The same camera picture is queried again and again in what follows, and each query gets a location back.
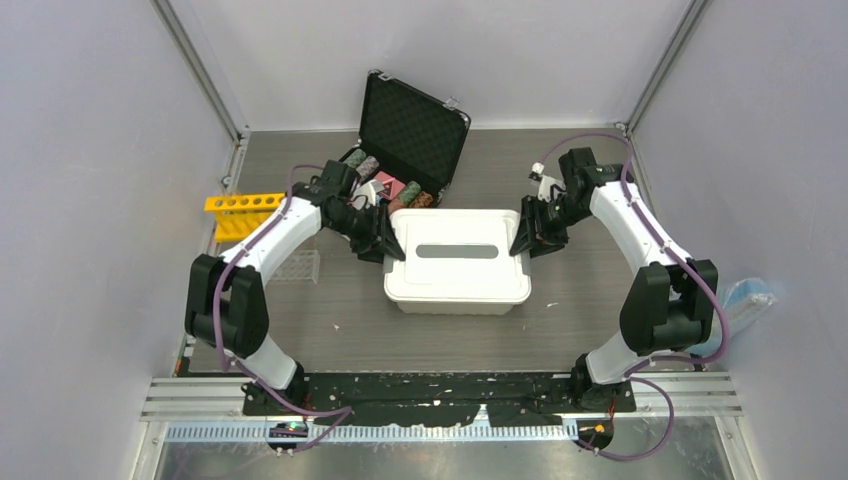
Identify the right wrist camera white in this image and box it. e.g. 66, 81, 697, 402
528, 162, 565, 202

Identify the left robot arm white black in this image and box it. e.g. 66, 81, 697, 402
184, 160, 406, 414

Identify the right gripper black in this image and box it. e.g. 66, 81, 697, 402
510, 194, 592, 260

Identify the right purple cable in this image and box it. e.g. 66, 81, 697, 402
539, 131, 731, 463

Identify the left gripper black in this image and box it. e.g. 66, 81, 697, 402
328, 203, 405, 267

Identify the white bin lid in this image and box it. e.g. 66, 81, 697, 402
384, 208, 533, 306

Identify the blue plastic bag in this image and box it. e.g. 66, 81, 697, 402
689, 277, 777, 356

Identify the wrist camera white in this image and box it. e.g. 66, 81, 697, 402
349, 180, 385, 210
528, 162, 565, 202

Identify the yellow test tube rack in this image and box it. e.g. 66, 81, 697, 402
204, 193, 285, 243

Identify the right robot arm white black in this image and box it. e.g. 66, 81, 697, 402
509, 147, 718, 411

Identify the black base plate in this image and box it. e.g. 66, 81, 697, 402
242, 372, 637, 428

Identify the clear plastic well plate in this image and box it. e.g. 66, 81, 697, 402
269, 249, 321, 284

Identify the beige plastic bin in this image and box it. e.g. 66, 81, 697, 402
382, 254, 535, 317

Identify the black poker chip case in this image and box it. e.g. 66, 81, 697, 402
338, 69, 471, 208

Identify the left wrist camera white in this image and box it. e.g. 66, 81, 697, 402
349, 180, 385, 210

